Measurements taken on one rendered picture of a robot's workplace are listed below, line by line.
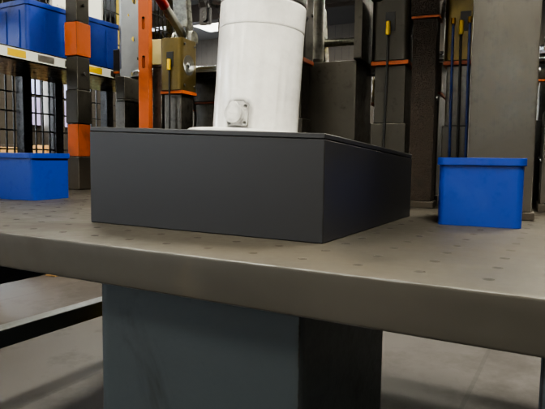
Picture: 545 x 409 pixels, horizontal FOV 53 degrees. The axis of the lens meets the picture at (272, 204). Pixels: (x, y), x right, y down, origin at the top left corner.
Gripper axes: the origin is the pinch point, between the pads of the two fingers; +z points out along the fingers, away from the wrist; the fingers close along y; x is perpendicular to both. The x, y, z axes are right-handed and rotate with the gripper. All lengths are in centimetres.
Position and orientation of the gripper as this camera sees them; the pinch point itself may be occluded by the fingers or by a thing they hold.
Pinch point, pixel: (214, 25)
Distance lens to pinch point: 147.8
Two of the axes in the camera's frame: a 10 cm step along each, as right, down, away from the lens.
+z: -0.2, 10.0, 0.9
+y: 4.1, -0.7, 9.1
